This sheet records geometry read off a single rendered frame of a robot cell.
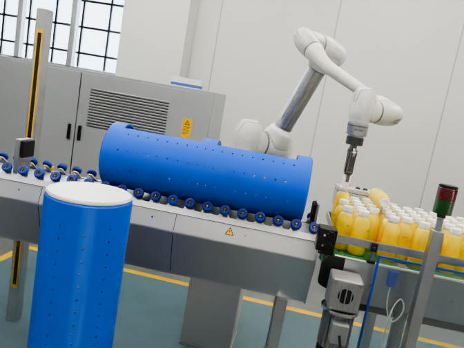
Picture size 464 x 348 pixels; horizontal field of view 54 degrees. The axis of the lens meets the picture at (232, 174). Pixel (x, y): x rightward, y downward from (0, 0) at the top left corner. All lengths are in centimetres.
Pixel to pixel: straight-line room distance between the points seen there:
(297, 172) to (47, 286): 100
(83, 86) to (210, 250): 225
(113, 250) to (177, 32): 334
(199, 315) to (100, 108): 187
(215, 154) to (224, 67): 297
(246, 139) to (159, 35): 239
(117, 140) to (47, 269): 65
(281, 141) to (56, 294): 153
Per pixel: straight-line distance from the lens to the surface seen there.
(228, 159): 186
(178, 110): 357
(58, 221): 151
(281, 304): 203
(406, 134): 480
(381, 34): 480
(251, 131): 251
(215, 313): 269
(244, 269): 197
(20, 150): 225
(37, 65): 260
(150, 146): 192
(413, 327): 180
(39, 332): 168
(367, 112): 203
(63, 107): 393
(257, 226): 190
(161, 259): 204
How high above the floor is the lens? 141
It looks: 9 degrees down
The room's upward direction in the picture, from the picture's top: 10 degrees clockwise
